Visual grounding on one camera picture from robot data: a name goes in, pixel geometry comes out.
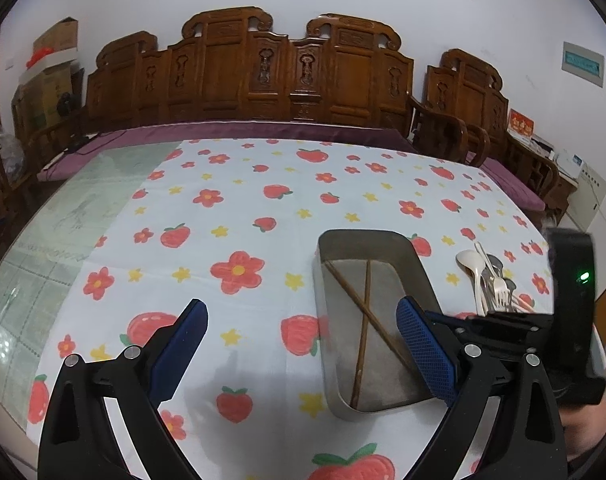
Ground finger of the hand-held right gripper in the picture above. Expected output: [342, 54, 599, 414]
[475, 312, 554, 345]
[423, 310, 552, 365]

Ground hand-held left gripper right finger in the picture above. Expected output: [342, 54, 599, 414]
[395, 296, 568, 480]

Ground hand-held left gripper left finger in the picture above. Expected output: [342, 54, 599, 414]
[38, 299, 209, 480]

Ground metal tray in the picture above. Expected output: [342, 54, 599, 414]
[313, 229, 446, 421]

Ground metal spoon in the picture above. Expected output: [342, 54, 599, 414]
[484, 254, 504, 284]

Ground white plastic spoon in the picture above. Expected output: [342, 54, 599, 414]
[474, 241, 494, 282]
[456, 249, 488, 317]

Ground person's right forearm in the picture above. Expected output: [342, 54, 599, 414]
[567, 407, 606, 480]

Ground person's right hand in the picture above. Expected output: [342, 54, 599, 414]
[558, 402, 606, 463]

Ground wooden chopstick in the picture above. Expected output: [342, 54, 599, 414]
[350, 260, 372, 408]
[324, 261, 420, 377]

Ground white box appliance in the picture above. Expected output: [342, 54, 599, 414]
[558, 152, 606, 227]

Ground purple armchair cushion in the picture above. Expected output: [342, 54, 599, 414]
[477, 156, 547, 212]

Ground floral strawberry print tablecloth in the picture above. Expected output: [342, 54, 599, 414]
[26, 137, 554, 480]

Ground red desk calendar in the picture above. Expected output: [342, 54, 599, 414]
[508, 109, 534, 137]

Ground purple bench cushion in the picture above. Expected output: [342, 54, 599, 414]
[36, 124, 415, 183]

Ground carved wooden armchair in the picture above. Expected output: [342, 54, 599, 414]
[408, 49, 580, 226]

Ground clear plastic bag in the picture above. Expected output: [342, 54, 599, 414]
[0, 122, 27, 177]

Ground carved wooden bench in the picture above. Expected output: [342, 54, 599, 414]
[13, 7, 419, 161]

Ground large brown cardboard box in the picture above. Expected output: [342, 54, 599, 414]
[12, 67, 85, 137]

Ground white cardboard box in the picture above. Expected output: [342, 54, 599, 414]
[18, 50, 80, 83]

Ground red plastic item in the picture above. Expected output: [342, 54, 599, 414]
[26, 46, 52, 69]

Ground small brown cardboard box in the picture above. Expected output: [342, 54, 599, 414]
[32, 17, 80, 54]

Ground black cable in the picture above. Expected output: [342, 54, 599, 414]
[58, 131, 115, 155]

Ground grey wall panel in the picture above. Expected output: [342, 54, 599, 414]
[562, 41, 606, 79]

